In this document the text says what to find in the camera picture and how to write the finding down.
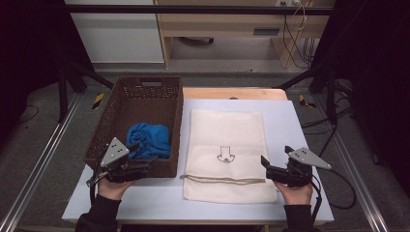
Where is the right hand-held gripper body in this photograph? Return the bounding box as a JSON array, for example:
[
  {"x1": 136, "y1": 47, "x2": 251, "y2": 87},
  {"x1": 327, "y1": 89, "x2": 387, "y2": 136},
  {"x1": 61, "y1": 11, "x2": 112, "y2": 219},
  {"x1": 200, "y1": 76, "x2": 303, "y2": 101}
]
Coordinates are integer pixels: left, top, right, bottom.
[{"x1": 266, "y1": 147, "x2": 333, "y2": 189}]

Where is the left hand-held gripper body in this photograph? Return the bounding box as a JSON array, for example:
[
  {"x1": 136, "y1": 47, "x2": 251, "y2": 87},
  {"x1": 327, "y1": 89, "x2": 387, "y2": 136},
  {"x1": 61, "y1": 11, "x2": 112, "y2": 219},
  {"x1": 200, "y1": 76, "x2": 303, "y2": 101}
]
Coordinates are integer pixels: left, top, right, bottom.
[{"x1": 86, "y1": 137, "x2": 152, "y2": 185}]

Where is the blue cloth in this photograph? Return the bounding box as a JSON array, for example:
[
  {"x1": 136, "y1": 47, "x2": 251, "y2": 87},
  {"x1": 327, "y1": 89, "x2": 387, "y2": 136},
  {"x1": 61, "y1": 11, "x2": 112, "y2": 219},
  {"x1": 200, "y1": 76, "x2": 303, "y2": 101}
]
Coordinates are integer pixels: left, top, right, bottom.
[{"x1": 125, "y1": 122, "x2": 172, "y2": 160}]

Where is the brown woven basket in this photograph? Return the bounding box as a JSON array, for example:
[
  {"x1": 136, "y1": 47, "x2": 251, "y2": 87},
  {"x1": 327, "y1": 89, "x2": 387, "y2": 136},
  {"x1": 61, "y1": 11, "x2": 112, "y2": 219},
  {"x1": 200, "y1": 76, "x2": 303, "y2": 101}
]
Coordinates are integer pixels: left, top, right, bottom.
[{"x1": 83, "y1": 75, "x2": 185, "y2": 179}]

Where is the cream drawstring bag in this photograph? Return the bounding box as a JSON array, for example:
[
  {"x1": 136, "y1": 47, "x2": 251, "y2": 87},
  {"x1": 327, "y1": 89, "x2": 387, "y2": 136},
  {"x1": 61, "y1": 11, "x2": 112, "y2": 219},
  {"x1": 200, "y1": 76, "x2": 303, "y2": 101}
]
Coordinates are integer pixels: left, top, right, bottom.
[{"x1": 179, "y1": 108, "x2": 278, "y2": 205}]

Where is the person's right hand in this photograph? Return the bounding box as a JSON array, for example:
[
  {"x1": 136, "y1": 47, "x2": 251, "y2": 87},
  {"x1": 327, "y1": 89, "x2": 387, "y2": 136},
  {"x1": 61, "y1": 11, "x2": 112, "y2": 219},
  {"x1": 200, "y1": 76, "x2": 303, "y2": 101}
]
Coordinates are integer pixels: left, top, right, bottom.
[{"x1": 274, "y1": 181, "x2": 314, "y2": 206}]

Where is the person's left hand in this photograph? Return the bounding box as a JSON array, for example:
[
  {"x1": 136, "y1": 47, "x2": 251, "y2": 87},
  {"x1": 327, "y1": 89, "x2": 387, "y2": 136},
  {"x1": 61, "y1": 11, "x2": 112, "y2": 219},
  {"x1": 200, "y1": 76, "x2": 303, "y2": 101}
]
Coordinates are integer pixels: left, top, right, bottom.
[{"x1": 97, "y1": 177, "x2": 136, "y2": 201}]

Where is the white table mat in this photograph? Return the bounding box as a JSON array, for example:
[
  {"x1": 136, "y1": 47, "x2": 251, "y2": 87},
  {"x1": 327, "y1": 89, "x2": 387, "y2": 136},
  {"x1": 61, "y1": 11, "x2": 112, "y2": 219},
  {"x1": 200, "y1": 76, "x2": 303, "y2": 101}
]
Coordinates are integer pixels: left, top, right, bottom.
[{"x1": 61, "y1": 98, "x2": 335, "y2": 223}]

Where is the yellow black tape strip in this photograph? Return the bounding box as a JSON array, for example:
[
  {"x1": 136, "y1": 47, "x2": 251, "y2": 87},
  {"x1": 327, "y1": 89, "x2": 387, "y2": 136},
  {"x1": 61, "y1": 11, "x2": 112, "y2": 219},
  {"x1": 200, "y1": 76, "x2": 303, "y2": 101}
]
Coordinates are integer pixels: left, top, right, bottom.
[
  {"x1": 298, "y1": 94, "x2": 317, "y2": 109},
  {"x1": 91, "y1": 92, "x2": 105, "y2": 110}
]

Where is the black metal stand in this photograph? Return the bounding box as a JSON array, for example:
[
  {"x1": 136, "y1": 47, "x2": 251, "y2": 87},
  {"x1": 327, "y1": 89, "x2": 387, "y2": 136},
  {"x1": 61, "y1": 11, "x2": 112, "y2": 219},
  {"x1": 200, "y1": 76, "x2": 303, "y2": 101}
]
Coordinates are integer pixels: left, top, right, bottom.
[
  {"x1": 276, "y1": 62, "x2": 354, "y2": 126},
  {"x1": 57, "y1": 59, "x2": 115, "y2": 124}
]

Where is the white cabinet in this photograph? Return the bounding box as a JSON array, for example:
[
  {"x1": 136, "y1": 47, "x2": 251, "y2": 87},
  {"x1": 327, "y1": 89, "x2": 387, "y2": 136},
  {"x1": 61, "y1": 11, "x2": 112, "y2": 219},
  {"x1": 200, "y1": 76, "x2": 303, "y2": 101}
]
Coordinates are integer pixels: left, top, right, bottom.
[{"x1": 64, "y1": 0, "x2": 165, "y2": 65}]

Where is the dark curtain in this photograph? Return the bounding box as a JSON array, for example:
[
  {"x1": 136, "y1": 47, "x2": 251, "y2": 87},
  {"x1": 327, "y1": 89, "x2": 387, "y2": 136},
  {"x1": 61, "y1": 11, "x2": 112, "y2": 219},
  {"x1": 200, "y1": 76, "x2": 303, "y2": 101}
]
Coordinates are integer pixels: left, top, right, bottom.
[
  {"x1": 310, "y1": 0, "x2": 410, "y2": 188},
  {"x1": 0, "y1": 0, "x2": 95, "y2": 136}
]

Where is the light wooden desk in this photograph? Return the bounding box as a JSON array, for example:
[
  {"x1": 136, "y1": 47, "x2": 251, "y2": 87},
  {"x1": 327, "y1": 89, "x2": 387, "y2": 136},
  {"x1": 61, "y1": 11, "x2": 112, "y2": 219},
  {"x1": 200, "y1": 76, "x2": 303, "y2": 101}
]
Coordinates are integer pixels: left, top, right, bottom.
[{"x1": 154, "y1": 0, "x2": 337, "y2": 70}]

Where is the black horizontal bar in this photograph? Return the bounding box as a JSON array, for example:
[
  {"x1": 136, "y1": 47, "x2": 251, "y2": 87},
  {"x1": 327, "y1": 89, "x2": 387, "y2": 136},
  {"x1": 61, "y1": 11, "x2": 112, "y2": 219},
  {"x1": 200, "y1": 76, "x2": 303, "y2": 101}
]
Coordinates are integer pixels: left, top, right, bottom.
[{"x1": 64, "y1": 4, "x2": 335, "y2": 15}]

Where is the left hand-held gripper cable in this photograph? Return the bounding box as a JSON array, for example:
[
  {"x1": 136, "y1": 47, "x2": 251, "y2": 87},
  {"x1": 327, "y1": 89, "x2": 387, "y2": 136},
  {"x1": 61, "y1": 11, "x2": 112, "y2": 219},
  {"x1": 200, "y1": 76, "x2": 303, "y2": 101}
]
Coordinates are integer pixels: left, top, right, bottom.
[{"x1": 89, "y1": 151, "x2": 109, "y2": 205}]

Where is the hand-held gripper cable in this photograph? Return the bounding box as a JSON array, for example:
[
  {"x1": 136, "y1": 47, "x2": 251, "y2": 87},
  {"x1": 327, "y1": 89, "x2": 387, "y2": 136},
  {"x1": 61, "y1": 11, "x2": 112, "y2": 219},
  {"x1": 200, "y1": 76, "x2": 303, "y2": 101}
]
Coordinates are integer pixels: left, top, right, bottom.
[
  {"x1": 308, "y1": 167, "x2": 358, "y2": 223},
  {"x1": 89, "y1": 151, "x2": 109, "y2": 205}
]

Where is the right hand-held gripper cable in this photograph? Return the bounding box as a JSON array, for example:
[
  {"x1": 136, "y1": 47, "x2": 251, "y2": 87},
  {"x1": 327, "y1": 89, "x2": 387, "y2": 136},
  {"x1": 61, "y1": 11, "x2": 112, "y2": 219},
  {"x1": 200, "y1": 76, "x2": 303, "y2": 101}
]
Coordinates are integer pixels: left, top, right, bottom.
[{"x1": 308, "y1": 167, "x2": 358, "y2": 223}]

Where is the aluminium floor rail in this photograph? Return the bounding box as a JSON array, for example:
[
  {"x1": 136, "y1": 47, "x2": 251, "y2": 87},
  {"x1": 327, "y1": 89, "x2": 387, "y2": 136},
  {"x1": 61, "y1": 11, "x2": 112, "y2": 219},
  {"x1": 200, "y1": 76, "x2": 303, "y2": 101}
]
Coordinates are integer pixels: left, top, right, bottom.
[
  {"x1": 313, "y1": 96, "x2": 390, "y2": 232},
  {"x1": 0, "y1": 93, "x2": 82, "y2": 232}
]

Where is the thin black floor cable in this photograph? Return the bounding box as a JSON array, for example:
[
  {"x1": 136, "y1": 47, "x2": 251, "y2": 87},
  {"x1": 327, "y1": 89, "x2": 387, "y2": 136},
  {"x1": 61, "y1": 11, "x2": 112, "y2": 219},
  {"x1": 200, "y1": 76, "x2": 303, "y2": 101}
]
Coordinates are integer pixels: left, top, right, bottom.
[{"x1": 17, "y1": 104, "x2": 41, "y2": 124}]

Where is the bundle of hanging cables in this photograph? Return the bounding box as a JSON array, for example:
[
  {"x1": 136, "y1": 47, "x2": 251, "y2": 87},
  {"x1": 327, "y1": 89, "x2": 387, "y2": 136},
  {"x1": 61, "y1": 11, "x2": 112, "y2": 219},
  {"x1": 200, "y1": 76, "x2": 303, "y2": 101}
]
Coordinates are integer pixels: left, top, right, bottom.
[{"x1": 279, "y1": 0, "x2": 316, "y2": 70}]

